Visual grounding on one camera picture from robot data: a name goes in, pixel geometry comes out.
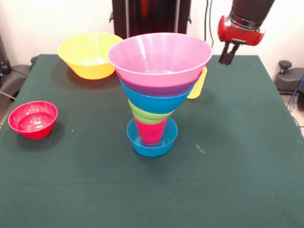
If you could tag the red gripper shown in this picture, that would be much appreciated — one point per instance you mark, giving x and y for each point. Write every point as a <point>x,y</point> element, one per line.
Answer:
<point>240,34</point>

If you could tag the yellow cup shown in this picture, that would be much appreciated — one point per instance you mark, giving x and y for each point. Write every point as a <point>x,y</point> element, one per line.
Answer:
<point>198,89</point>

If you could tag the large pink bowl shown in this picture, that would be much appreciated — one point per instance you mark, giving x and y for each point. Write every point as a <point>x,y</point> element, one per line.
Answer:
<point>159,54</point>

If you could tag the purple bowl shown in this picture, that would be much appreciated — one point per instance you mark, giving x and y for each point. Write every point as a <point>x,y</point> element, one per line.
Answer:
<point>156,90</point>

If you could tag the blue bowl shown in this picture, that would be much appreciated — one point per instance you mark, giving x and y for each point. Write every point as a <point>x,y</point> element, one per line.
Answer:
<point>154,103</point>

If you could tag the small green bowl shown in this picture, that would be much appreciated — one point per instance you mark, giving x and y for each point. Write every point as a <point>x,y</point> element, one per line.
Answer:
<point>145,116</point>

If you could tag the red cup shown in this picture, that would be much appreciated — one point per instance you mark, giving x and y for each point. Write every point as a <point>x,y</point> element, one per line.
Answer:
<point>150,133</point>

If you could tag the translucent teal bowl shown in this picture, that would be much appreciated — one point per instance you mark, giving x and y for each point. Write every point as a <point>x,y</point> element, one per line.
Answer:
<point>152,149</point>

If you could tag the large yellow bowl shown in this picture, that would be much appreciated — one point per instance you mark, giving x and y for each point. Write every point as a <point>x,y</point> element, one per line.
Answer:
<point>88,59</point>

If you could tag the small red bowl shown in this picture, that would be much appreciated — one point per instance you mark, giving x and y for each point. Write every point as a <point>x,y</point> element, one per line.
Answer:
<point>33,121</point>

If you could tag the black levelling knob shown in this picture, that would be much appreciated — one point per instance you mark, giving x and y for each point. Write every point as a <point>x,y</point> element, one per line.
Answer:
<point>34,60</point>
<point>285,65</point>

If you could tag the dark green tablecloth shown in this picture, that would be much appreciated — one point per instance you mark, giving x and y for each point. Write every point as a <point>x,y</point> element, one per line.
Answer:
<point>152,190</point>

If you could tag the black equipment box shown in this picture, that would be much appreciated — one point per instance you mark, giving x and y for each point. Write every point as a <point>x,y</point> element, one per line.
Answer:
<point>4,57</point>

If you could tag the grey pedestal leg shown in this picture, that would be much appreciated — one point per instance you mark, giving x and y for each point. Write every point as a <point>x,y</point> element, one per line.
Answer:
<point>14,78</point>
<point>289,80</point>

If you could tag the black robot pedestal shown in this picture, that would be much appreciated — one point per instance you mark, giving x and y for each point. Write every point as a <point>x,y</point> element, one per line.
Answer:
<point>154,19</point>

